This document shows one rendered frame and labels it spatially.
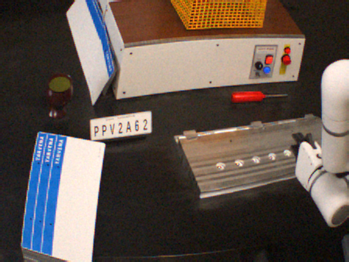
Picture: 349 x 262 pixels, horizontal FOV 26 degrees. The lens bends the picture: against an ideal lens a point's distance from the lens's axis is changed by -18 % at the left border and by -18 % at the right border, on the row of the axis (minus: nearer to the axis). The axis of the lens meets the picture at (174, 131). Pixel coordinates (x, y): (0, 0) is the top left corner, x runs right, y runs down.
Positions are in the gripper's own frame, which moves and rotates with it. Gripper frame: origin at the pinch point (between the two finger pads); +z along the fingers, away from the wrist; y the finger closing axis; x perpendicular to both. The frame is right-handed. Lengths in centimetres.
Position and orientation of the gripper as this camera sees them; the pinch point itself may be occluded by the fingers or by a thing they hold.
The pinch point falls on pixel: (298, 144)
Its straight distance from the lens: 206.3
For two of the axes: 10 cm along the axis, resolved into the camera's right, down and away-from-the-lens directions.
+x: 9.4, -1.3, 3.0
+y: -0.6, 8.3, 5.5
